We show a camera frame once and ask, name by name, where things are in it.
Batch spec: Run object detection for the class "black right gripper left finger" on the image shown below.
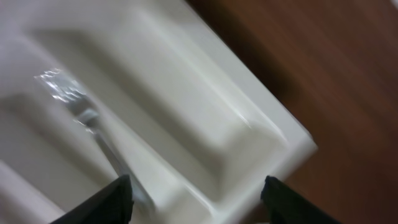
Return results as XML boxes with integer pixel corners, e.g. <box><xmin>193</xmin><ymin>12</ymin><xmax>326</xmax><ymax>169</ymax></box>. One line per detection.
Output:
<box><xmin>51</xmin><ymin>175</ymin><xmax>134</xmax><ymax>224</ymax></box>

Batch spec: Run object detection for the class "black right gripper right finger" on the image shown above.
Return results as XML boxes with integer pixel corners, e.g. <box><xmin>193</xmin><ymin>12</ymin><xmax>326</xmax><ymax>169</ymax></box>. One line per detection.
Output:
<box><xmin>261</xmin><ymin>175</ymin><xmax>339</xmax><ymax>224</ymax></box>

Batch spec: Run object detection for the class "steel fork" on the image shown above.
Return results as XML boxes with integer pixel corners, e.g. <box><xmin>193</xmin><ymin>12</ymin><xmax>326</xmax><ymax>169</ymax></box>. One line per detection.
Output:
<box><xmin>35</xmin><ymin>68</ymin><xmax>155</xmax><ymax>216</ymax></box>

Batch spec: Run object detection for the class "white plastic cutlery tray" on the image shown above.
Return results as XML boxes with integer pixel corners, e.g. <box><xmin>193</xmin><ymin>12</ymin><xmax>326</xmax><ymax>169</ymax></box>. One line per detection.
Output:
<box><xmin>1</xmin><ymin>1</ymin><xmax>317</xmax><ymax>223</ymax></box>

